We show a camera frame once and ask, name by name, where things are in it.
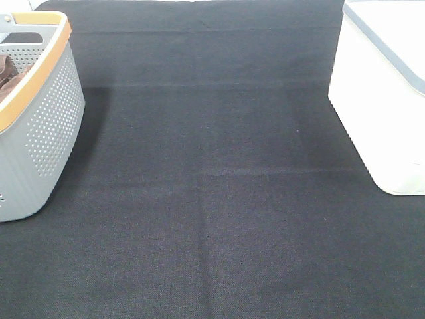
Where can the black table cloth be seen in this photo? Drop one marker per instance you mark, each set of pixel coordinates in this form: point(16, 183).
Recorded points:
point(211, 177)

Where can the grey perforated laundry basket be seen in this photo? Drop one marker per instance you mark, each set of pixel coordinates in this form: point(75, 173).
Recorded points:
point(41, 117)

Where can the white storage box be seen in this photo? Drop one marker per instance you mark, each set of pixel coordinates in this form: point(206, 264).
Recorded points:
point(377, 90)

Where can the brown towels in basket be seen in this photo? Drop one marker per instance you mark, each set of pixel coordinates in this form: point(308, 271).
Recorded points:
point(9, 76)

